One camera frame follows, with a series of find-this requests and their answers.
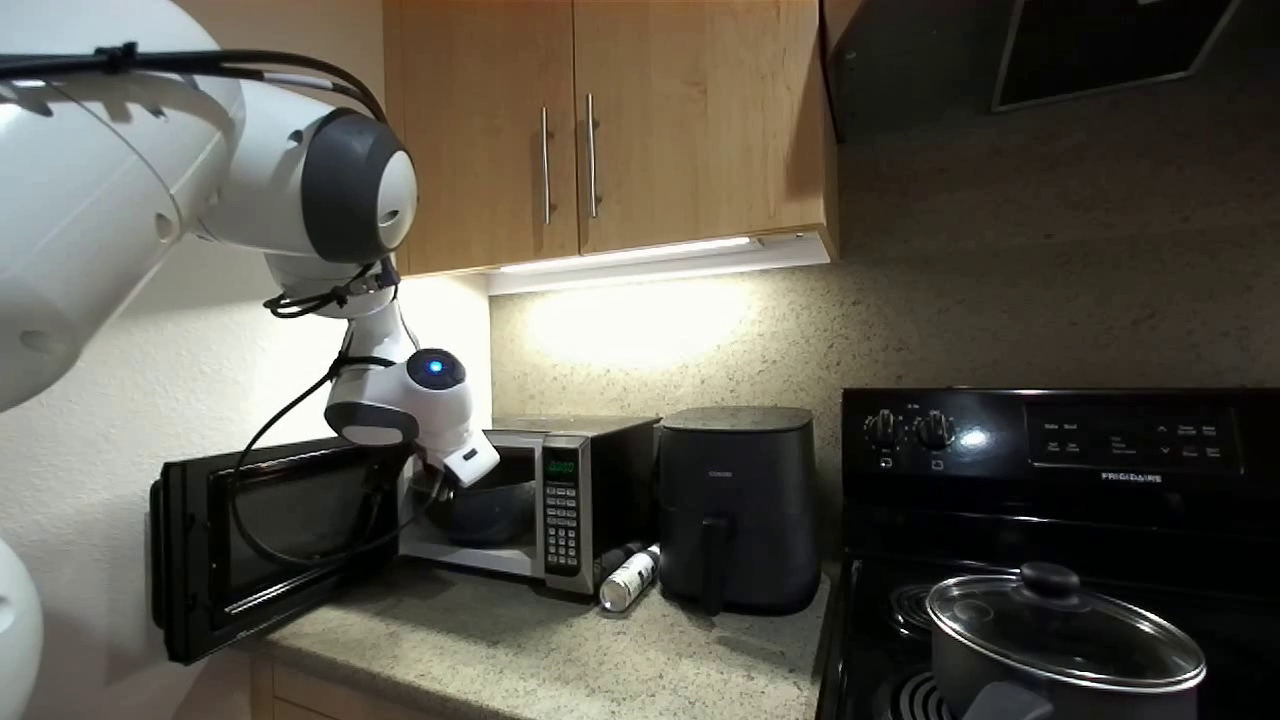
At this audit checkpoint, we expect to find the black microwave door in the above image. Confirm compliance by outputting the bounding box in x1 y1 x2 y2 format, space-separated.
150 437 411 666

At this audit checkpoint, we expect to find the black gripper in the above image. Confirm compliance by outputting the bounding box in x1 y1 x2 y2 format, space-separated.
408 452 473 524

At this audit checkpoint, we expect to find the under-cabinet light strip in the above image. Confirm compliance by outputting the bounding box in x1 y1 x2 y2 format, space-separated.
484 227 842 298

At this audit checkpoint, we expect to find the black air fryer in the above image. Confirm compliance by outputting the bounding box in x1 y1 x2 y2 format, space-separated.
653 405 824 618

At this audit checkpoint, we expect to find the clear plastic bottle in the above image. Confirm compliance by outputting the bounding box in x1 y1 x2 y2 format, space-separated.
596 541 667 615

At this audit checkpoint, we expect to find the glass pot lid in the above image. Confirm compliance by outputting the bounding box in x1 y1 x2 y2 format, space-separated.
920 559 1213 695

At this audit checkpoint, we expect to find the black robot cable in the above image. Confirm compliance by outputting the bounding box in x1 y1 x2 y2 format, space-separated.
0 39 451 576

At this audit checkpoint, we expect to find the narrow wooden cabinet door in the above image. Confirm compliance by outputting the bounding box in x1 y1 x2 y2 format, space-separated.
381 0 582 279

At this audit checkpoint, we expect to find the wide wooden cabinet door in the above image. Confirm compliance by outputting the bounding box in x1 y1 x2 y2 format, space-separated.
572 0 833 256

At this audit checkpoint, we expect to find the metal cabinet handle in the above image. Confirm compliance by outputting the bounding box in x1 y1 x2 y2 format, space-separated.
533 103 558 223
582 86 605 223

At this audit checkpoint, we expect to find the black electric stove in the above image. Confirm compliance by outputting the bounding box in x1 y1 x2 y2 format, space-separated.
811 382 1280 720

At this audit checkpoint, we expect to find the dark range hood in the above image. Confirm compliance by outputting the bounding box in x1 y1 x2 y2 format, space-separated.
820 0 1280 144

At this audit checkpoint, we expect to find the dark cooking pot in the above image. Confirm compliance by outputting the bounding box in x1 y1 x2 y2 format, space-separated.
927 634 1207 720

